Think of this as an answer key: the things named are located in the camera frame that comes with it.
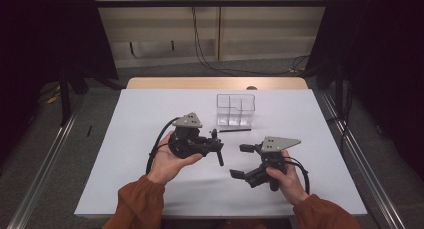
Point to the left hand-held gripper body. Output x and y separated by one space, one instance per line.
186 142

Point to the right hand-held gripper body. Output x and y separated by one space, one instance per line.
273 155

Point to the thin black makeup brush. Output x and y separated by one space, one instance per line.
236 130

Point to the clear acrylic organizer box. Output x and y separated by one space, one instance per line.
230 115

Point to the person's left hand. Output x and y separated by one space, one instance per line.
165 162

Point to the person's right hand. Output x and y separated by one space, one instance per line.
290 184

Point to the white table sheet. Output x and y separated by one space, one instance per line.
116 175

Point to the black horizontal bar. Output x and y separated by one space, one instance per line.
166 2

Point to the black curtain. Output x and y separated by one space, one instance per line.
40 39
383 55

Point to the metal floor rail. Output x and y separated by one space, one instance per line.
366 162
43 175

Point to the black stand post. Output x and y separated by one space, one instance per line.
64 102

